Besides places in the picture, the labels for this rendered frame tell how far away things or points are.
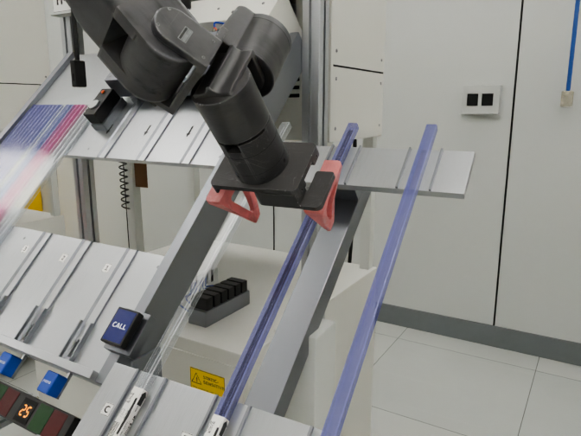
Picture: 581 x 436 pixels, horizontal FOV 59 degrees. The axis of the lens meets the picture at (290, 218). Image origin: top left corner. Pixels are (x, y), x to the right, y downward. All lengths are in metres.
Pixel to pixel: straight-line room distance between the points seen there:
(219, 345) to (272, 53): 0.68
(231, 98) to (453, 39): 2.06
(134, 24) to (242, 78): 0.10
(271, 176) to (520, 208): 1.98
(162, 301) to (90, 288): 0.14
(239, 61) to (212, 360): 0.70
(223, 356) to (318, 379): 0.41
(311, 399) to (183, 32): 0.45
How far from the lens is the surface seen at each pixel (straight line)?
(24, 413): 0.86
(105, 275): 0.87
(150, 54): 0.44
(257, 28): 0.52
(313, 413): 0.68
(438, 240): 2.52
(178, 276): 0.80
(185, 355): 1.11
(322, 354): 0.66
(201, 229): 0.82
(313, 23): 1.05
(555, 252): 2.44
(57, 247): 0.99
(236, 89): 0.45
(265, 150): 0.49
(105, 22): 0.47
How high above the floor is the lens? 1.08
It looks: 12 degrees down
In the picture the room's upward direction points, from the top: straight up
